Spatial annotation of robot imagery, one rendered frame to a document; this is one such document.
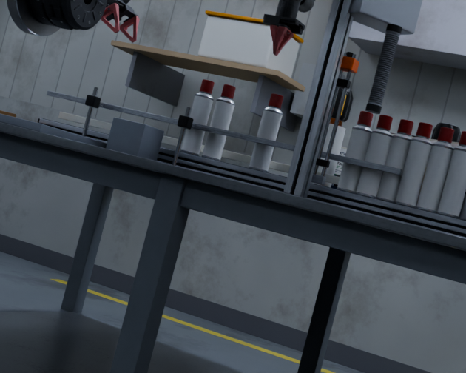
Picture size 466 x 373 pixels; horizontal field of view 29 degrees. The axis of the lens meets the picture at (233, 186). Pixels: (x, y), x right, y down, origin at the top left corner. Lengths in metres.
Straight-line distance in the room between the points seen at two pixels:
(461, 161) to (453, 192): 0.07
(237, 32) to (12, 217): 2.40
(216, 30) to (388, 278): 1.77
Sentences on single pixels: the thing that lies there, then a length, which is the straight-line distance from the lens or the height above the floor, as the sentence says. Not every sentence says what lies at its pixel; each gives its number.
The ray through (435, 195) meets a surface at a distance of 2.20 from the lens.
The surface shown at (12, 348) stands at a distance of 2.71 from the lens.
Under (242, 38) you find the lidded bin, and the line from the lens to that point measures 5.28.
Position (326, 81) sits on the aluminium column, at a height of 1.12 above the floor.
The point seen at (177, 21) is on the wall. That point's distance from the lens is 6.33.
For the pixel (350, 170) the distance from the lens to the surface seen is 2.25.
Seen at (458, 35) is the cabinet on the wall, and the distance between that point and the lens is 5.20.
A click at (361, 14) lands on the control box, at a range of 2.18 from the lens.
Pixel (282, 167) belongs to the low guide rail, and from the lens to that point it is 2.38.
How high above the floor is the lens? 0.79
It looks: 1 degrees up
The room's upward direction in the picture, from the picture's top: 15 degrees clockwise
